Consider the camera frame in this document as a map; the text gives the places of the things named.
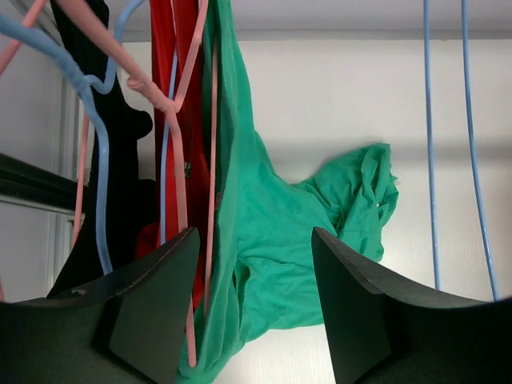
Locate red tank top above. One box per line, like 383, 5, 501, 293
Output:
134, 1, 210, 309

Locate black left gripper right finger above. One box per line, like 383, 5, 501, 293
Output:
311, 227, 490, 383

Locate pink wire hanger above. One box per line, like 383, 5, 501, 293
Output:
1, 1, 81, 302
59, 0, 220, 368

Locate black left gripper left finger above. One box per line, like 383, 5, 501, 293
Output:
46, 226, 201, 384

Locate green tank top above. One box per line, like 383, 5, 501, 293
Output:
176, 1, 398, 383

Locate black tank top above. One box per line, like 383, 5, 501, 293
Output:
46, 0, 159, 299

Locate light blue wire hanger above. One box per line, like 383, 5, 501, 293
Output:
461, 0, 499, 301

